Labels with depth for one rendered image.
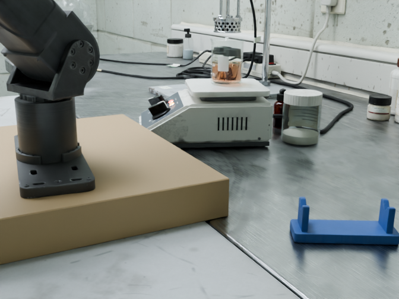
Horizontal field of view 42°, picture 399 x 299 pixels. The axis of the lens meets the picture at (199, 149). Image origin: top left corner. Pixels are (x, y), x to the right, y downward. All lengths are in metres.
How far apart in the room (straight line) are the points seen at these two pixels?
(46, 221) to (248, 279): 0.18
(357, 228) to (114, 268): 0.23
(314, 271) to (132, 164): 0.23
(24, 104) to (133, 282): 0.23
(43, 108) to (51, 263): 0.16
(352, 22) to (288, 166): 0.67
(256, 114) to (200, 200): 0.28
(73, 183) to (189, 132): 0.30
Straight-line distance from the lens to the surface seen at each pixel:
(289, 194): 0.62
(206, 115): 0.76
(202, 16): 1.96
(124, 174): 0.55
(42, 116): 0.55
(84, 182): 0.50
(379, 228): 0.53
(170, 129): 0.76
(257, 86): 0.81
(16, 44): 0.55
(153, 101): 0.84
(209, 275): 0.44
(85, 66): 0.56
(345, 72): 1.28
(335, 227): 0.52
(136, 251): 0.48
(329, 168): 0.72
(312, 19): 1.45
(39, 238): 0.48
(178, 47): 1.89
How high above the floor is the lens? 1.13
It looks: 17 degrees down
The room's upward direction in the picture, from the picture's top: 1 degrees clockwise
